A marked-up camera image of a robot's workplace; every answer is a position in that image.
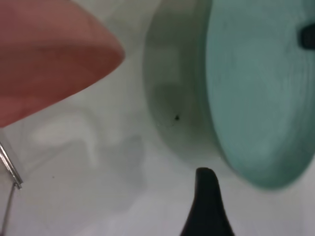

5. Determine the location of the pink round plate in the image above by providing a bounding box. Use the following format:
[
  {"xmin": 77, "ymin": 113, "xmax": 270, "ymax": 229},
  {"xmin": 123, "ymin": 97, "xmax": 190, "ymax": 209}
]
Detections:
[{"xmin": 0, "ymin": 0, "xmax": 126, "ymax": 128}]

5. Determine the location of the metal wire plate rack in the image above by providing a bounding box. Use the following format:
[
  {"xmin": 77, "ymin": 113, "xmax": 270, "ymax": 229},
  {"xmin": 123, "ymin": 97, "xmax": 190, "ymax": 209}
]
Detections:
[{"xmin": 0, "ymin": 132, "xmax": 24, "ymax": 236}]

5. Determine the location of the green round plate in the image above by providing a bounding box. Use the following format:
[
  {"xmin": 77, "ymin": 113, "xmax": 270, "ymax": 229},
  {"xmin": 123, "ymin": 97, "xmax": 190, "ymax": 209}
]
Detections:
[{"xmin": 204, "ymin": 0, "xmax": 315, "ymax": 190}]

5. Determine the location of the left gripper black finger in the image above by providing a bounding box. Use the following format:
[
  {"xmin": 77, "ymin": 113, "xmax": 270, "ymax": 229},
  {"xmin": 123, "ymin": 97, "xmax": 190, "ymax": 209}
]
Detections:
[{"xmin": 179, "ymin": 167, "xmax": 237, "ymax": 236}]

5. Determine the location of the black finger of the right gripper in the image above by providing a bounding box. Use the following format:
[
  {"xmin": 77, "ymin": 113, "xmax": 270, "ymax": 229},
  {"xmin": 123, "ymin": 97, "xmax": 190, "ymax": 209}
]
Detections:
[{"xmin": 297, "ymin": 21, "xmax": 315, "ymax": 51}]

